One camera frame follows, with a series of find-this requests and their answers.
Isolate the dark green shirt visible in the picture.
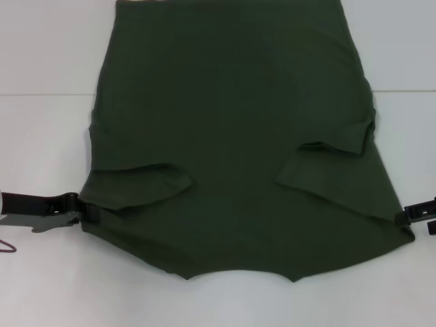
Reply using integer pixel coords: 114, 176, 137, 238
76, 0, 417, 284

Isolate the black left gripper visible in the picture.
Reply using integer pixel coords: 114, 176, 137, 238
2, 191, 102, 225

